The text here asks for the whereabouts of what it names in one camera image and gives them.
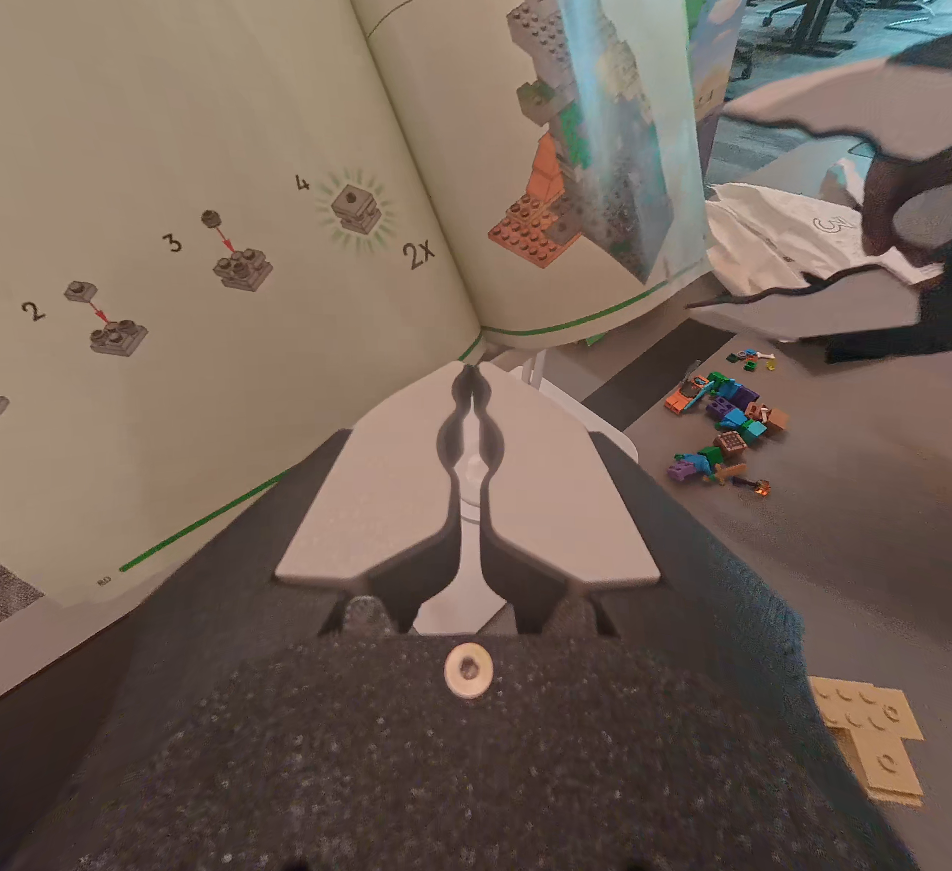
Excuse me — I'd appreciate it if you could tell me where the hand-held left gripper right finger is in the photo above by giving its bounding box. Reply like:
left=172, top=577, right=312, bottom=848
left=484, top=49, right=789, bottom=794
left=475, top=363, right=662, bottom=634

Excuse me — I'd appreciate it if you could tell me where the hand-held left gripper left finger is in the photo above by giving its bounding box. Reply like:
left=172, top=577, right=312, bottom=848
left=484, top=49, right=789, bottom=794
left=274, top=360, right=473, bottom=636

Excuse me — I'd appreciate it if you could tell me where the open instruction booklet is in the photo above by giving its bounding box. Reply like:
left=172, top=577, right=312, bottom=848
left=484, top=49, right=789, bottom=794
left=0, top=0, right=713, bottom=697

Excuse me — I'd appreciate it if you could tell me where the green purple toy figure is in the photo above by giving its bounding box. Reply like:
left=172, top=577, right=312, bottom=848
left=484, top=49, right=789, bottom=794
left=667, top=445, right=747, bottom=487
left=703, top=370, right=769, bottom=445

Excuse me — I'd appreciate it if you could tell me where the grey desk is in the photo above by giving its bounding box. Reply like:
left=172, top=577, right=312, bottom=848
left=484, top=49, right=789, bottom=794
left=580, top=94, right=952, bottom=871

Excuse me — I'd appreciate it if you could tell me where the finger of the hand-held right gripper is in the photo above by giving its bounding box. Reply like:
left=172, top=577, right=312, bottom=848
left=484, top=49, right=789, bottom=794
left=683, top=263, right=925, bottom=346
left=721, top=57, right=952, bottom=166

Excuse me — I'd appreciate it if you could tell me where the green toy set box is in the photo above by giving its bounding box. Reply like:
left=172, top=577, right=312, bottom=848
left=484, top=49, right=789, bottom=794
left=683, top=0, right=761, bottom=169

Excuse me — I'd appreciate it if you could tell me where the toy brick building model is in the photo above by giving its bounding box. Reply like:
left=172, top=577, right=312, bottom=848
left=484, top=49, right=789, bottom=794
left=807, top=675, right=925, bottom=807

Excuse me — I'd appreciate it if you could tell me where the white paper bag pile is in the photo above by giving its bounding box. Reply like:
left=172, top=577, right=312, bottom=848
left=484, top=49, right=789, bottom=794
left=703, top=159, right=927, bottom=307

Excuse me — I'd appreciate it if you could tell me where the orange toy figure blue pickaxe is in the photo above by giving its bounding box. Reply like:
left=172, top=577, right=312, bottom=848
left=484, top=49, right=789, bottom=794
left=664, top=361, right=716, bottom=415

